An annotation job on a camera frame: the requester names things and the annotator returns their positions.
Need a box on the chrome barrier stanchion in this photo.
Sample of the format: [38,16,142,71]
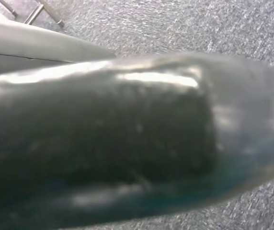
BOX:
[0,52,274,230]

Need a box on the steel workbench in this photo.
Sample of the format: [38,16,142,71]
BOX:
[0,0,64,28]

